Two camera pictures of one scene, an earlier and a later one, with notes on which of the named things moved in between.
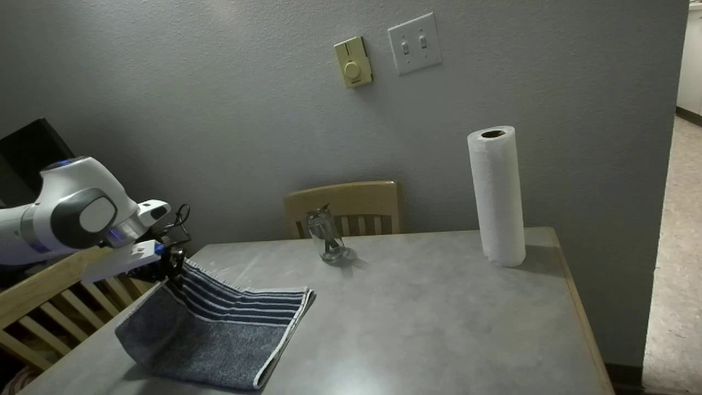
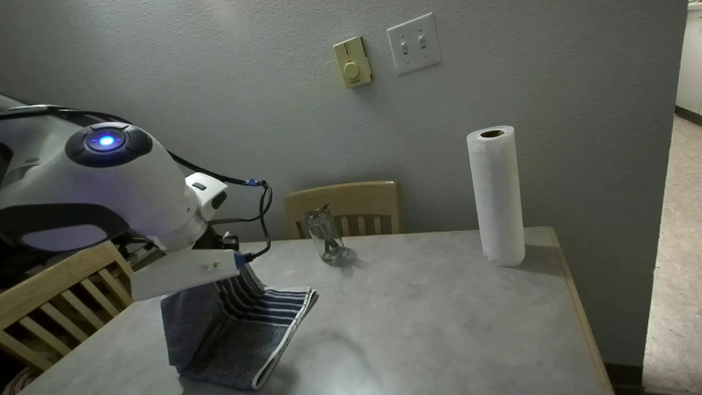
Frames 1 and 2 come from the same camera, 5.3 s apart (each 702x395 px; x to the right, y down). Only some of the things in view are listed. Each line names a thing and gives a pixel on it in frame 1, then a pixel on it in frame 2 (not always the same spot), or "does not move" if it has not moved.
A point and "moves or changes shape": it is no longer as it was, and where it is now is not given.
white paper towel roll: (493, 156) does not move
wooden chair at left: (48, 314) does not move
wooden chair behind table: (358, 207) does not move
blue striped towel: (217, 329) moves or changes shape
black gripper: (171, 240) to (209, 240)
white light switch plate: (415, 44) does not move
